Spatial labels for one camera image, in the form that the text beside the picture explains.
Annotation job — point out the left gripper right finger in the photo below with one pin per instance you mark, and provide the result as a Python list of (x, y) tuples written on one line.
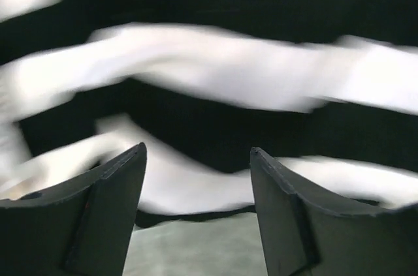
[(309, 230)]

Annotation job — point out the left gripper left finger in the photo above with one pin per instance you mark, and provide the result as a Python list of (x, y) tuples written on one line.
[(81, 226)]

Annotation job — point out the black white striped pillowcase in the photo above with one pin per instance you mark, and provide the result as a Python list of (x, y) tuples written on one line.
[(327, 86)]

